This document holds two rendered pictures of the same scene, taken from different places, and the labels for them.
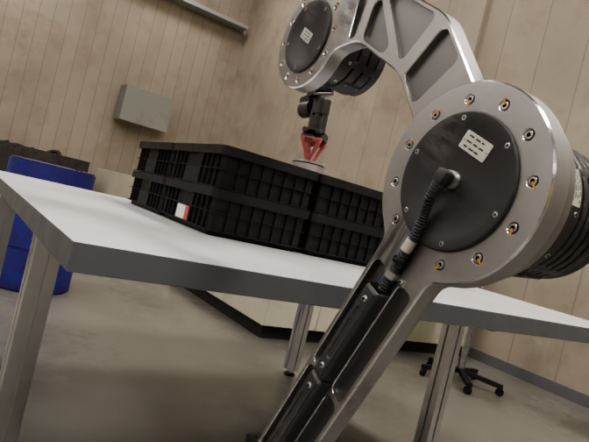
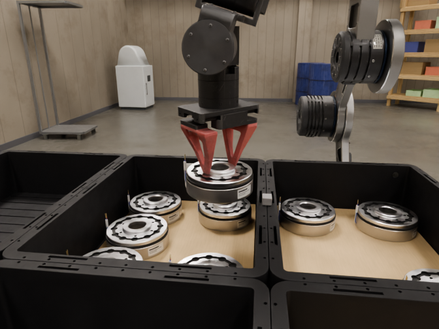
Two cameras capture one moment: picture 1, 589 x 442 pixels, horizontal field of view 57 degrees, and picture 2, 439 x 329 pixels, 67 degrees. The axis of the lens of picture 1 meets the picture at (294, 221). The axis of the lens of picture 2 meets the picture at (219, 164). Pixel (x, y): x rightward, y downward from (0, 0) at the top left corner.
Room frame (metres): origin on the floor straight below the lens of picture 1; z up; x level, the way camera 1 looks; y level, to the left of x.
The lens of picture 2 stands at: (2.10, 0.30, 1.14)
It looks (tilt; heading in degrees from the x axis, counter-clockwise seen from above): 18 degrees down; 219
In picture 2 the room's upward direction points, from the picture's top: straight up
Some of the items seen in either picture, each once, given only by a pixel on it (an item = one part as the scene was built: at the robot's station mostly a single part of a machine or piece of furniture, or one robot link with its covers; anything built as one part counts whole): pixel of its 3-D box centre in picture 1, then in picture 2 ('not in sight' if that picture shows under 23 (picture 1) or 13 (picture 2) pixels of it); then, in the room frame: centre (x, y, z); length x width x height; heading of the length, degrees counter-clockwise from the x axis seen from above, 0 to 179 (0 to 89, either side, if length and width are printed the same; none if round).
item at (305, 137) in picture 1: (311, 146); (225, 138); (1.71, 0.00, 1.02); 0.07 x 0.07 x 0.09; 75
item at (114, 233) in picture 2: not in sight; (137, 228); (1.80, -0.12, 0.86); 0.10 x 0.10 x 0.01
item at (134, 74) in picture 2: not in sight; (135, 78); (-2.52, -5.75, 0.66); 0.64 x 0.57 x 1.31; 122
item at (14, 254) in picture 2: (324, 185); (173, 198); (1.76, -0.07, 0.92); 0.40 x 0.30 x 0.02; 32
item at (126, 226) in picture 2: not in sight; (137, 226); (1.80, -0.12, 0.86); 0.05 x 0.05 x 0.01
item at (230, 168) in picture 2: not in sight; (219, 168); (1.72, 0.00, 0.97); 0.05 x 0.05 x 0.01
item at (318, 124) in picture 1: (316, 125); (218, 92); (1.73, 0.00, 1.09); 0.10 x 0.07 x 0.07; 165
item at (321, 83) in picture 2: not in sight; (316, 85); (-5.18, -2.76, 0.48); 1.35 x 0.80 x 0.97; 33
